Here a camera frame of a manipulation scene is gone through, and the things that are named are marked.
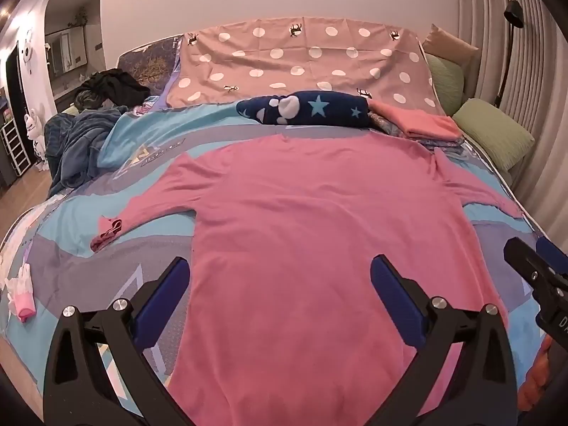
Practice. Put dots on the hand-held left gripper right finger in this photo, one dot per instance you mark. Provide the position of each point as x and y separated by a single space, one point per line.
395 297

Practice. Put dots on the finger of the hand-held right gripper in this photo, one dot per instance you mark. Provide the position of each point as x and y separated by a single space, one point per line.
548 250
523 262

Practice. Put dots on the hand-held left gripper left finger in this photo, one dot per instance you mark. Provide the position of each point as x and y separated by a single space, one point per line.
162 295

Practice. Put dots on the pink long-sleeve shirt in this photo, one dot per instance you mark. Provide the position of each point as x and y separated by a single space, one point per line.
288 230

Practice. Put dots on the stack of folded clothes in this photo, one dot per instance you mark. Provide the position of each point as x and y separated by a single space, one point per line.
384 125

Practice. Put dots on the black clothes pile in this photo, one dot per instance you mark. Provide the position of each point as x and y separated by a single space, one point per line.
115 86

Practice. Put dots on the large green pillow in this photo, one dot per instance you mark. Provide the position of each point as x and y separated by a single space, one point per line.
492 133

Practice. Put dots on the white curtain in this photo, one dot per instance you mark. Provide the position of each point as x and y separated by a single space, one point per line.
541 120

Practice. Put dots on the pink white sock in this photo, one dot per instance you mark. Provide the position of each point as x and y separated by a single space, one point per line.
24 301

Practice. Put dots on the blue grey patterned bed sheet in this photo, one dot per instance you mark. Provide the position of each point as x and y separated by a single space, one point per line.
128 131

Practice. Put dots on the folded salmon cloth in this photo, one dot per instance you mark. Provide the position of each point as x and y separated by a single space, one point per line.
417 122

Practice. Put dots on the dark blue blanket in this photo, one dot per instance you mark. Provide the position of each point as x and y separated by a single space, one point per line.
75 142

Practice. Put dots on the small green pillow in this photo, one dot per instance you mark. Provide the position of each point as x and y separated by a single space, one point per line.
446 82

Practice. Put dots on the navy star print cloth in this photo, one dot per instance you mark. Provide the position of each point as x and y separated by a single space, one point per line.
333 111

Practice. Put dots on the white rack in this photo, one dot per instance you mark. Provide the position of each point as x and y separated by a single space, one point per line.
15 146

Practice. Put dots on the white cat figurine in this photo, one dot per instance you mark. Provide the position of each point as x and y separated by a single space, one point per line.
35 128

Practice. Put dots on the purple patterned pillow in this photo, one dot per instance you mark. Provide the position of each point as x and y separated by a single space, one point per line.
151 66

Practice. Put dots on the beige pillow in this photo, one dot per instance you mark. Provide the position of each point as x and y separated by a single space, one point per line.
448 44

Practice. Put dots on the pink polka dot cover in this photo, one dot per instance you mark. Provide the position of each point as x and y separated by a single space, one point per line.
310 71

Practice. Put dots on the black floor lamp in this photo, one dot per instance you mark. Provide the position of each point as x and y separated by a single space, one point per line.
514 11

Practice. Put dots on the white wall decoration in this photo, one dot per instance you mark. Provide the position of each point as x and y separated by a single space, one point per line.
27 53

